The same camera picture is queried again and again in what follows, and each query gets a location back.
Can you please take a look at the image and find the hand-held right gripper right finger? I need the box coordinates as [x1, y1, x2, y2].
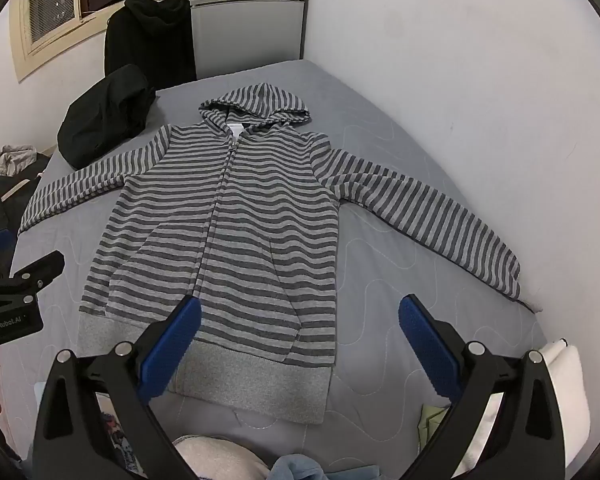
[399, 294, 566, 480]

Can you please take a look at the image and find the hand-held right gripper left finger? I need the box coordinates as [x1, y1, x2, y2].
[32, 295, 203, 480]

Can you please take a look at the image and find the grey striped zip hoodie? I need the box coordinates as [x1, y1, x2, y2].
[19, 82, 523, 426]

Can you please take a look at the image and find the black bag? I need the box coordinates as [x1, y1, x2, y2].
[0, 155, 51, 281]

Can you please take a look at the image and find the pale green cloth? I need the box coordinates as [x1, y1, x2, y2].
[419, 405, 451, 448]

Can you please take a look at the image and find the light grey cloth pile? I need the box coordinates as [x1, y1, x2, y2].
[0, 145, 38, 186]

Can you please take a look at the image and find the patterned cloth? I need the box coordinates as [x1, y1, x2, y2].
[97, 395, 148, 478]

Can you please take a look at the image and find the white fluffy cloth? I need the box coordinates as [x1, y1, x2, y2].
[172, 435, 273, 480]

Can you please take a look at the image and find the white folded towel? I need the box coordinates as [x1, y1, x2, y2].
[450, 340, 591, 478]

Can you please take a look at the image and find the black crumpled garment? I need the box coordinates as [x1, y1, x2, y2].
[56, 65, 157, 170]

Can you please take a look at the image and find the light blue cloth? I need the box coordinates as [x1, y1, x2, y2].
[270, 454, 381, 480]

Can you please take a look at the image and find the grey quilted bed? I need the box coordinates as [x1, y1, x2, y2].
[0, 57, 548, 480]

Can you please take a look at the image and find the cream framed window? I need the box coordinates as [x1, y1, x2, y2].
[9, 0, 131, 83]

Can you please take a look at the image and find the black hanging hoodie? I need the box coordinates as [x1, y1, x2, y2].
[104, 0, 197, 83]

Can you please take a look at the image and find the grey wardrobe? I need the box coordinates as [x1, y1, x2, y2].
[190, 0, 312, 81]

